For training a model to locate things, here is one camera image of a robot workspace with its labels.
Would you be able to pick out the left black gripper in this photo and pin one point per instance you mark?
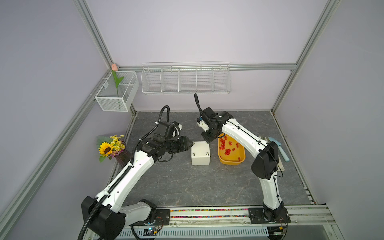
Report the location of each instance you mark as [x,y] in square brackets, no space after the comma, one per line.
[183,144]

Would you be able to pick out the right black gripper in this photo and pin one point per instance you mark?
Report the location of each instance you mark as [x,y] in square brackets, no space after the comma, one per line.
[205,137]

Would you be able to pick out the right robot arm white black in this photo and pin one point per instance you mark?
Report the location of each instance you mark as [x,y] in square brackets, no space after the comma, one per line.
[266,157]

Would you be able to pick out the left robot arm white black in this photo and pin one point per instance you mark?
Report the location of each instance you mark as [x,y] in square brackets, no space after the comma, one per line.
[105,214]

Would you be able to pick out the white box with screws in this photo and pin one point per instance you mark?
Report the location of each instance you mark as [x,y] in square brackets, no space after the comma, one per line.
[200,154]

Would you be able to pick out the red sleeves pile in tray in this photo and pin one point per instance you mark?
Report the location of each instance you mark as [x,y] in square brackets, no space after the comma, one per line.
[229,149]

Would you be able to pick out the yellow plastic tray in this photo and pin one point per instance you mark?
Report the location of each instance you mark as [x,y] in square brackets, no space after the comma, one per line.
[243,154]

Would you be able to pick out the beige cloth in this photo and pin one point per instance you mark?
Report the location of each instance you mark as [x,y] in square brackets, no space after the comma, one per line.
[280,163]

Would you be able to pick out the sunflower bouquet in vase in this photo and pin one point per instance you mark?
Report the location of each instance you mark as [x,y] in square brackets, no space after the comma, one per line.
[113,147]

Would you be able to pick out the light blue spatula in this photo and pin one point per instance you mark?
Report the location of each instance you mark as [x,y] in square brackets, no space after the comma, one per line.
[283,153]

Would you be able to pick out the small white mesh basket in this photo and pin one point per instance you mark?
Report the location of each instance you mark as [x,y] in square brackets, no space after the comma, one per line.
[107,98]

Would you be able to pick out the artificial pink tulip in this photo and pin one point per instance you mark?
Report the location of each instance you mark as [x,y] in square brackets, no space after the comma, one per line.
[117,79]

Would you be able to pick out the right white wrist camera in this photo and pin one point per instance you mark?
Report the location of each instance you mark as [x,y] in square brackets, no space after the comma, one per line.
[202,124]

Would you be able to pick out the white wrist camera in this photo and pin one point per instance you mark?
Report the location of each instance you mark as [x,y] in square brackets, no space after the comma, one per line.
[178,126]
[202,124]

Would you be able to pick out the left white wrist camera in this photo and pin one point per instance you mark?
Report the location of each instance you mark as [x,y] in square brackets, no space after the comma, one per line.
[178,126]

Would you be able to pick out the long white wire basket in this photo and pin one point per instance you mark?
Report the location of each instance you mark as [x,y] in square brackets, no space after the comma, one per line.
[175,78]

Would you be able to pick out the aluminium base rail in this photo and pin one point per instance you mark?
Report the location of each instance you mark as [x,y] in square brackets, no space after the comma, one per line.
[240,216]

